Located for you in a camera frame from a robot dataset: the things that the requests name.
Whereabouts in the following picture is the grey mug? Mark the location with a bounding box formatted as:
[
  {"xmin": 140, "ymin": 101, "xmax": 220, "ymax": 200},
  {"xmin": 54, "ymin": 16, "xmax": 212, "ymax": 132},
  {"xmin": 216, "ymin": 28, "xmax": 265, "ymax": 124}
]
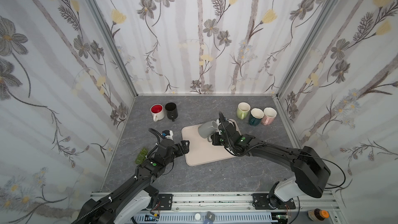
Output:
[{"xmin": 198, "ymin": 121, "xmax": 218, "ymax": 142}]

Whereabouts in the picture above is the light green mug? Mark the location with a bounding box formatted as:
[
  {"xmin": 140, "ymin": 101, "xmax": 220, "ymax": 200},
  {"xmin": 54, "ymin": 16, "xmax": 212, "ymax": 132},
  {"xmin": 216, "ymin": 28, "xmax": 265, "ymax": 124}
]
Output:
[{"xmin": 236, "ymin": 102, "xmax": 251, "ymax": 120}]

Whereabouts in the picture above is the dark green mug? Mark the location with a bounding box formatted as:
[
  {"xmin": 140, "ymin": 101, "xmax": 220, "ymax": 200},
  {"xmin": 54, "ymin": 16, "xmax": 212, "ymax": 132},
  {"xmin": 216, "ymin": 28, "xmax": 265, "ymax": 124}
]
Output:
[{"xmin": 248, "ymin": 108, "xmax": 265, "ymax": 127}]

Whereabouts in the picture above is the black mug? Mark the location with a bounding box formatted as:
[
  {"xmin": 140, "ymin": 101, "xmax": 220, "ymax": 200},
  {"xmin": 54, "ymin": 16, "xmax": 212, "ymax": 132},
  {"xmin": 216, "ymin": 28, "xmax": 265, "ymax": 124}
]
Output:
[{"xmin": 165, "ymin": 102, "xmax": 178, "ymax": 122}]

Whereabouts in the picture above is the white mug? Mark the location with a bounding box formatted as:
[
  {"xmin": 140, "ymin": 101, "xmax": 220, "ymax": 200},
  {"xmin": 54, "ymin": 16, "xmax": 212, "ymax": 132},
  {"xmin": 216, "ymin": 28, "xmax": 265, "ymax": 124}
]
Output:
[{"xmin": 150, "ymin": 104, "xmax": 165, "ymax": 122}]

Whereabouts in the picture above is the pink mug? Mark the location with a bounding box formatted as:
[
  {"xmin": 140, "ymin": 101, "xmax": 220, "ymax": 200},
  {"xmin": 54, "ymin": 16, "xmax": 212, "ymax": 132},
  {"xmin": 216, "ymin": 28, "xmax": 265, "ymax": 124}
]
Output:
[{"xmin": 261, "ymin": 107, "xmax": 277, "ymax": 125}]

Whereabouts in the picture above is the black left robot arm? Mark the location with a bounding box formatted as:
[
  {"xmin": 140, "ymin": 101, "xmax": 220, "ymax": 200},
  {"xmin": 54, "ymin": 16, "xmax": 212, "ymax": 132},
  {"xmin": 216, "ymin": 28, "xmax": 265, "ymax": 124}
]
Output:
[{"xmin": 73, "ymin": 128, "xmax": 190, "ymax": 224}]

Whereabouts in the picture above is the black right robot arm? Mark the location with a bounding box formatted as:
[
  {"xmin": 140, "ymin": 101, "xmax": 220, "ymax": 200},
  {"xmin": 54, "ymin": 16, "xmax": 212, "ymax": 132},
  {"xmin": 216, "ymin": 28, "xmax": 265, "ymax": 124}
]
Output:
[{"xmin": 211, "ymin": 112, "xmax": 331, "ymax": 209}]

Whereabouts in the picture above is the beige plastic tray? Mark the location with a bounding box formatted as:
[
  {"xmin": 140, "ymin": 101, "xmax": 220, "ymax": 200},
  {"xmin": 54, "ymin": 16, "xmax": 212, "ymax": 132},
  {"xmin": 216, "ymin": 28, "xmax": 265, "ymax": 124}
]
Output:
[{"xmin": 181, "ymin": 124, "xmax": 233, "ymax": 167}]

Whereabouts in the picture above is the green small block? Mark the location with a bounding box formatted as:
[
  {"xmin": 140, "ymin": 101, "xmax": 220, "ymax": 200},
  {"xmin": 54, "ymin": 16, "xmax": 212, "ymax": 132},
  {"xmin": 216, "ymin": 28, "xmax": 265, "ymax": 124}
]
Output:
[{"xmin": 135, "ymin": 147, "xmax": 149, "ymax": 165}]

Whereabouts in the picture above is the orange capped button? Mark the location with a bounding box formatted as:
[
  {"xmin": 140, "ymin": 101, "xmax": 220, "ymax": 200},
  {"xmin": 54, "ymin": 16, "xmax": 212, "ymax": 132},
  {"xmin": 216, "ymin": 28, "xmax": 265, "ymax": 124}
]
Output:
[{"xmin": 307, "ymin": 208, "xmax": 330, "ymax": 222}]

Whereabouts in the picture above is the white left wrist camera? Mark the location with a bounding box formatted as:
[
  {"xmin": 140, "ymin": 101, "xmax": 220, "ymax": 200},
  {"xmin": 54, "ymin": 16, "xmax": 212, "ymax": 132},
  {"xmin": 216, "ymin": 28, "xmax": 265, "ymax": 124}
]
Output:
[{"xmin": 162, "ymin": 130, "xmax": 174, "ymax": 140}]

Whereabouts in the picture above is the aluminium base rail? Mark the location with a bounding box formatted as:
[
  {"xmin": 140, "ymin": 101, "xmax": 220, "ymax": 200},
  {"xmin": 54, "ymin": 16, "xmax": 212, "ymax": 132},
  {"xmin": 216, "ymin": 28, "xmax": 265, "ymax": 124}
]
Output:
[{"xmin": 83, "ymin": 174, "xmax": 346, "ymax": 224}]

